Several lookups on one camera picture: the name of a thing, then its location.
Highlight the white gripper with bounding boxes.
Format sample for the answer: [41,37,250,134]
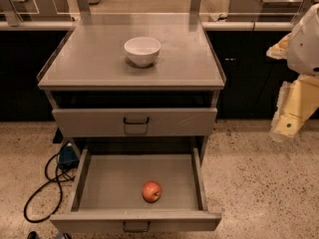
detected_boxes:
[266,4,319,142]

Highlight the red apple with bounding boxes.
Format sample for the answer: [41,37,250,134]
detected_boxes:
[142,181,161,203]

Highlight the grey metal drawer cabinet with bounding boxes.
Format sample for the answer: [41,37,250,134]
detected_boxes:
[36,12,227,234]

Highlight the open grey middle drawer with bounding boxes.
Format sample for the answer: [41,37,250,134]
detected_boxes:
[50,149,221,233]

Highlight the closed grey top drawer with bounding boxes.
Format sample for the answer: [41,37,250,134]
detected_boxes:
[53,109,217,137]

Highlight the steel background table right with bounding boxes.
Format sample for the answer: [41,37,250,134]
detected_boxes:
[227,0,303,22]

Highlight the white ceramic bowl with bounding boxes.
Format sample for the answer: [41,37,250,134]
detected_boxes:
[124,37,161,68]

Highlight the blue power adapter box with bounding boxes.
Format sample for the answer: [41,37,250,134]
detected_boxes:
[58,143,79,168]

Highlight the grey background table left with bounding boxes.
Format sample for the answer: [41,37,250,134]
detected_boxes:
[11,0,71,21]

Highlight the far right metal post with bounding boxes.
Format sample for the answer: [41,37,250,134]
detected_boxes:
[291,0,315,25]

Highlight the right grey metal post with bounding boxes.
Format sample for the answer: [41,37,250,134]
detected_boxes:
[189,0,201,23]

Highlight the grey metal post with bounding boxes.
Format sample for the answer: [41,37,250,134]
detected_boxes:
[189,0,201,23]
[73,0,92,22]

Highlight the black top drawer handle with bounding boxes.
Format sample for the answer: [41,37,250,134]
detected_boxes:
[123,117,150,125]

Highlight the black drawer handle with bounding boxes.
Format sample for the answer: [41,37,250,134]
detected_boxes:
[123,117,150,125]
[123,222,151,233]

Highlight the black middle drawer handle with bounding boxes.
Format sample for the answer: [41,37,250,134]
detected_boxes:
[123,222,151,233]

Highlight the left grey metal post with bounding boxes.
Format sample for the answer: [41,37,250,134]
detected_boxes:
[73,0,92,22]

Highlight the black power cable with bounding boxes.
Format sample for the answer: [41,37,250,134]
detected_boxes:
[23,151,76,224]

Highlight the far left metal post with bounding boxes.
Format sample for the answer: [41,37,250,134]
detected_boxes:
[0,0,22,27]

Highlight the white horizontal rail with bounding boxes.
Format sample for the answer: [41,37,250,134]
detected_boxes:
[0,21,294,31]

